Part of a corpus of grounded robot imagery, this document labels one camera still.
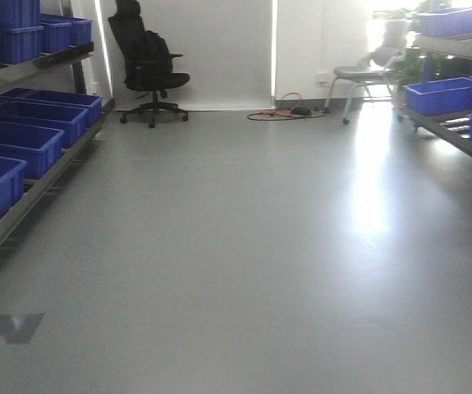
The black office chair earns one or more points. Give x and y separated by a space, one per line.
148 63

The grey white stool chair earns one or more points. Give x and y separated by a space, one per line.
375 68

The left steel flow rack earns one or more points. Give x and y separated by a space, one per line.
38 141

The steel flow rack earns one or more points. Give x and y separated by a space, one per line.
38 141
444 107

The right steel flow rack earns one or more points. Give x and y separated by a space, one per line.
444 107

